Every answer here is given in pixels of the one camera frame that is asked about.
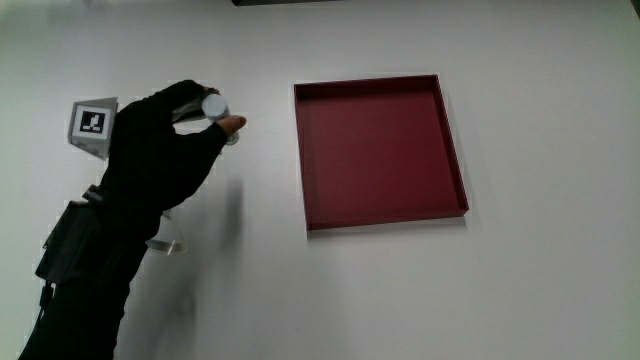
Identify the person's left hand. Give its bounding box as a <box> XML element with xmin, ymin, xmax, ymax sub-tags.
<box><xmin>67</xmin><ymin>79</ymin><xmax>248</xmax><ymax>217</ymax></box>

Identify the white glue stick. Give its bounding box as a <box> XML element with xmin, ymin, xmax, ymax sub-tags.
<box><xmin>201</xmin><ymin>93</ymin><xmax>241</xmax><ymax>147</ymax></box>

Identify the person's left forearm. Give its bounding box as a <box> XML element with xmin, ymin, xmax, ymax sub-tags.
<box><xmin>17</xmin><ymin>194</ymin><xmax>166</xmax><ymax>360</ymax></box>

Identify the black forearm sensor box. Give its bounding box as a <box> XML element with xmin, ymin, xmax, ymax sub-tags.
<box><xmin>34</xmin><ymin>185</ymin><xmax>110</xmax><ymax>286</ymax></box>

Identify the dark red square tray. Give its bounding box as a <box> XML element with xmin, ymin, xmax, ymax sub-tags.
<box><xmin>293</xmin><ymin>74</ymin><xmax>470</xmax><ymax>232</ymax></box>

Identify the clear plastic wrist strap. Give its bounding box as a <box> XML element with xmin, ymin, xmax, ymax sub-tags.
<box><xmin>145</xmin><ymin>209</ymin><xmax>188</xmax><ymax>257</ymax></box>

